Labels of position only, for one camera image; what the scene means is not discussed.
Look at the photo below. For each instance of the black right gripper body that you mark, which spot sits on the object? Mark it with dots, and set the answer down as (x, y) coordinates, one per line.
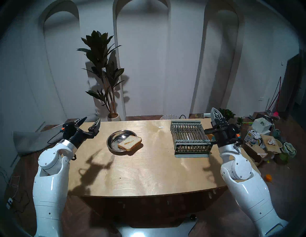
(227, 136)

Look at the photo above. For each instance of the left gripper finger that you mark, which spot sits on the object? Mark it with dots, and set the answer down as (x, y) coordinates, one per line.
(80, 121)
(95, 127)

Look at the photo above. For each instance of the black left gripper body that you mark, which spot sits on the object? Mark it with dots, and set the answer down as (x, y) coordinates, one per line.
(74, 135)

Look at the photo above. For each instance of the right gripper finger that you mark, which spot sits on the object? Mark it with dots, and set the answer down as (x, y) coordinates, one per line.
(214, 119)
(221, 119)

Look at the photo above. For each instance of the round metal plate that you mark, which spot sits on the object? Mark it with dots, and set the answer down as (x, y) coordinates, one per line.
(114, 141)

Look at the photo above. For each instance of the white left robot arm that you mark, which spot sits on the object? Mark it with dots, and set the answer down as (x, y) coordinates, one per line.
(50, 191)

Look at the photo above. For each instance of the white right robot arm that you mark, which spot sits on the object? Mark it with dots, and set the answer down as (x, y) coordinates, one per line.
(248, 191)

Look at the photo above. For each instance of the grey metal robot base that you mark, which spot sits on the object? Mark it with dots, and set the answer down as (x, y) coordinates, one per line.
(153, 230)

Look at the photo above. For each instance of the open peanut butter jar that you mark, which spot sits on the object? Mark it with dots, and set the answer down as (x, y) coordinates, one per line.
(210, 137)

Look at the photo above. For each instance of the slice of white bread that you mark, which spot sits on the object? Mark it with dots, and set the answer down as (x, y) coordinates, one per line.
(130, 143)

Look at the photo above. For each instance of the small bushy potted plant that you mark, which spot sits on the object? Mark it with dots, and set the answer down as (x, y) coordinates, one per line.
(230, 113)

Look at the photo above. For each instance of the tiny potted plant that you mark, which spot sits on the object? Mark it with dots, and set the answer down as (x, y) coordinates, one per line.
(239, 119)

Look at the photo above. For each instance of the white printed carton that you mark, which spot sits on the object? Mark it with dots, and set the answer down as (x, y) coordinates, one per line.
(249, 136)

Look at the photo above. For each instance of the grey rack with metal bars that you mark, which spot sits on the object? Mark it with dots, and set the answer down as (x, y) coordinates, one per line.
(188, 130)

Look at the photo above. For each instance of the brown cardboard box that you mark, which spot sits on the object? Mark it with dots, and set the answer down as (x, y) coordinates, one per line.
(257, 151)

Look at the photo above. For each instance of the white square box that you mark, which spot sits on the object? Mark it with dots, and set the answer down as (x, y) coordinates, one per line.
(260, 126)

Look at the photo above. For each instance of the rolled grey mat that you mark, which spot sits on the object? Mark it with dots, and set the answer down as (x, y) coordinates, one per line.
(31, 141)

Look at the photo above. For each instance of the wooden cutting board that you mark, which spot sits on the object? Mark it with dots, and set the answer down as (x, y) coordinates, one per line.
(272, 148)

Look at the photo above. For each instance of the beige bowl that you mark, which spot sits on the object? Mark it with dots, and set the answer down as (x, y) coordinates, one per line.
(278, 142)

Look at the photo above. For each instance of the small orange object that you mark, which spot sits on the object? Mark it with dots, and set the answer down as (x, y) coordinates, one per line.
(269, 178)

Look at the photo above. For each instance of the tall potted plant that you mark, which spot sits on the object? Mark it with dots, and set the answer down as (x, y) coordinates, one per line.
(98, 45)

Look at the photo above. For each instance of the dark door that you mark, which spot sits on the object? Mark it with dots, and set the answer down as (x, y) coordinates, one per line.
(292, 83)

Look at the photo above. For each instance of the white power strip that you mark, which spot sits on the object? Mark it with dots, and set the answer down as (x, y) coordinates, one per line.
(9, 203)

